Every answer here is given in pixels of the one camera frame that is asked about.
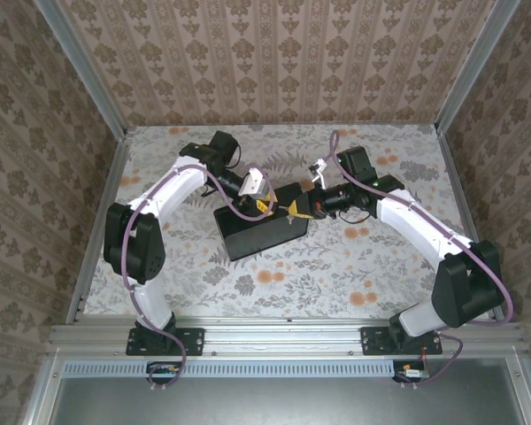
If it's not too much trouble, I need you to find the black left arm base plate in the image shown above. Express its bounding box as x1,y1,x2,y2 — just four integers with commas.
126,326,205,358

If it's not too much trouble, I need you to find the grey slotted cable duct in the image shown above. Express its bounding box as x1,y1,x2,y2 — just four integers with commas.
63,360,397,378

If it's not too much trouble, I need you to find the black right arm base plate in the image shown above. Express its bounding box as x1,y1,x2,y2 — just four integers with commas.
360,326,443,357

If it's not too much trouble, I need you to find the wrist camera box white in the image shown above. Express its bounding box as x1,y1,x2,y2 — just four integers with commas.
308,158,330,189
238,166,267,199

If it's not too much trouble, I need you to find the black starry night print box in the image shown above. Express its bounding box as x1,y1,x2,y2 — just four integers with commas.
213,181,310,262

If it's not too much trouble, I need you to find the floral patterned table cover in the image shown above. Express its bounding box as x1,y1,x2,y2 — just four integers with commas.
81,123,492,320

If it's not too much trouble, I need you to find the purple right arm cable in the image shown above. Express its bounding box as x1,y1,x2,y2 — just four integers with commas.
318,129,514,390

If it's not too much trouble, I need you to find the aluminium upright post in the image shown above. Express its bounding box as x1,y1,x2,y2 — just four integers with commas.
434,0,521,135
33,0,129,139

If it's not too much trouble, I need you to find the wide aluminium extrusion beam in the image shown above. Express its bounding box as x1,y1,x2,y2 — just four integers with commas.
48,316,526,356

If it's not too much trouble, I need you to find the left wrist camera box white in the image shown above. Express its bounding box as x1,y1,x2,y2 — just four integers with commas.
238,166,267,199

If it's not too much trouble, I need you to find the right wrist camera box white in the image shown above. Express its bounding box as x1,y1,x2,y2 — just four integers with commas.
308,158,330,189

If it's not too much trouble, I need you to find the aluminium table edge rail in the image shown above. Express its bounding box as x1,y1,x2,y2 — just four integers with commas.
437,127,508,322
65,130,135,324

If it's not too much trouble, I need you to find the grey metal sheet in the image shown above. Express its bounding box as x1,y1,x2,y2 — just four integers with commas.
48,359,531,425

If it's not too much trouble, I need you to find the small connector board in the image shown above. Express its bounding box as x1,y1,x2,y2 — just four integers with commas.
146,360,182,386
393,359,430,385

